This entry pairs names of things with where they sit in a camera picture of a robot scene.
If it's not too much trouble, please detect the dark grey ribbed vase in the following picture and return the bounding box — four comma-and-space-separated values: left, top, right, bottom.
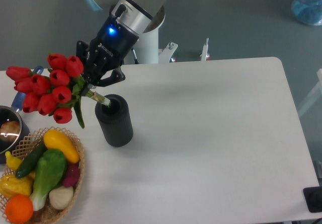
95, 94, 133, 147

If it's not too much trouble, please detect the blue handled saucepan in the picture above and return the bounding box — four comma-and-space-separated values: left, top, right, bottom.
0, 65, 44, 165

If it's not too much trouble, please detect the red tulip bouquet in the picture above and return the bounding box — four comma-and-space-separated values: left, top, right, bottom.
6, 53, 110, 128

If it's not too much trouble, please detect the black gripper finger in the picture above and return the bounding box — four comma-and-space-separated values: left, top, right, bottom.
94, 66, 125, 87
76, 40, 90, 65

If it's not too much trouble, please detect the white frame post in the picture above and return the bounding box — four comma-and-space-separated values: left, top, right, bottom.
200, 38, 210, 61

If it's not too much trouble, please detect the bread roll in saucepan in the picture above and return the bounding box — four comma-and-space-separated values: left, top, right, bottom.
1, 121, 20, 143

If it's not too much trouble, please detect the green bok choy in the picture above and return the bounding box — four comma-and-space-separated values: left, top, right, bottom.
30, 149, 67, 211

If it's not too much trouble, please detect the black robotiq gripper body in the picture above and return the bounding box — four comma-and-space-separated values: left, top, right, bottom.
88, 17, 139, 81

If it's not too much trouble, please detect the white garlic bulb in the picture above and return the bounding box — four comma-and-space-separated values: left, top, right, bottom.
49, 186, 73, 210

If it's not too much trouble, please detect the blue translucent container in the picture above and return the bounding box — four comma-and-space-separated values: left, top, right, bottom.
291, 0, 321, 26

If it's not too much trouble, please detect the yellow bell pepper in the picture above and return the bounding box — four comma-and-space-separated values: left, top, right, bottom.
1, 174, 33, 199

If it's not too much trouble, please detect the yellow squash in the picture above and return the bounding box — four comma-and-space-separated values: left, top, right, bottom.
43, 129, 80, 164

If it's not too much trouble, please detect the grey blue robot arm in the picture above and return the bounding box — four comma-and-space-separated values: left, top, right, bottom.
76, 0, 166, 87

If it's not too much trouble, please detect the orange fruit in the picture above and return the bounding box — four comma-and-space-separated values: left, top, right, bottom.
5, 194, 34, 223

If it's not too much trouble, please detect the dark green cucumber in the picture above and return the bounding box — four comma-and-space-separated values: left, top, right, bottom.
15, 142, 47, 178

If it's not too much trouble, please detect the white furniture at right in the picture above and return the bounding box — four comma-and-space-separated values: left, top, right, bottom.
297, 68, 321, 118

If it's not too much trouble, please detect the black device at edge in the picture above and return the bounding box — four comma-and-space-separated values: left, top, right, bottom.
303, 186, 321, 213

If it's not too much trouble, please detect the yellow banana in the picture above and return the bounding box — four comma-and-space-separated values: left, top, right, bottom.
5, 151, 22, 175

